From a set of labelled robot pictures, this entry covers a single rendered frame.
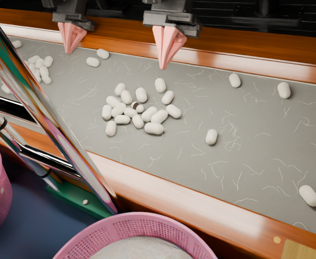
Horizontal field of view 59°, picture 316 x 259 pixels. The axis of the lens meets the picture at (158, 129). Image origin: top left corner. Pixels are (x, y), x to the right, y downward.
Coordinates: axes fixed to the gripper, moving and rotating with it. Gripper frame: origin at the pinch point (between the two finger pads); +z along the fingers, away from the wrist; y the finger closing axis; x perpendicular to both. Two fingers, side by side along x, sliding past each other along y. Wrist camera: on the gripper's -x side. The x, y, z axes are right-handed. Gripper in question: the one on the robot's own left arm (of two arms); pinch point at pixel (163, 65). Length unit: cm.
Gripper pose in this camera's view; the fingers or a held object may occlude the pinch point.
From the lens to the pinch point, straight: 56.2
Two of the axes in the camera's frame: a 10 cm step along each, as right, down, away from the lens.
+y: 8.7, 2.4, -4.3
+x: 4.4, 0.0, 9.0
